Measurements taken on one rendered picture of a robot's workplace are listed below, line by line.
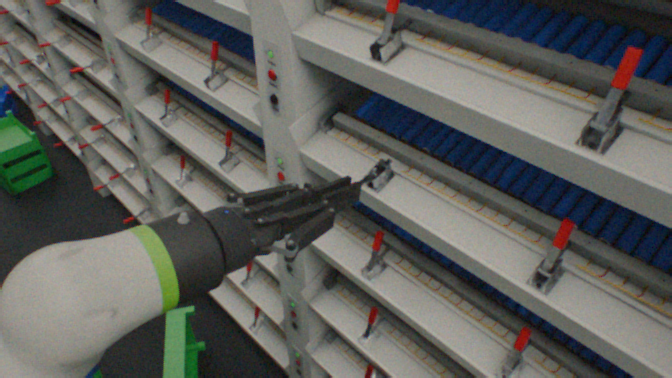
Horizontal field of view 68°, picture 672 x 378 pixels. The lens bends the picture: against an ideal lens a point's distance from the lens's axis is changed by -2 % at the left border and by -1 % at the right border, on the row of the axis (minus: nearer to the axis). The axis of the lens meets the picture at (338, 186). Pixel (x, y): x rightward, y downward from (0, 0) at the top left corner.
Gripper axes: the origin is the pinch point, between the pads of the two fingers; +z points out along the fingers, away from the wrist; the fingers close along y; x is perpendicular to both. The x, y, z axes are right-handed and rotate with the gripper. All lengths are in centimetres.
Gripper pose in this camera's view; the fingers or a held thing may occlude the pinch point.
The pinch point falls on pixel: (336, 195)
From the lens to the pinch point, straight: 68.1
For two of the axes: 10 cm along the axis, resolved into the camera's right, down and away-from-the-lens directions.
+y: 7.0, 4.5, -5.6
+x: 1.4, -8.5, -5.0
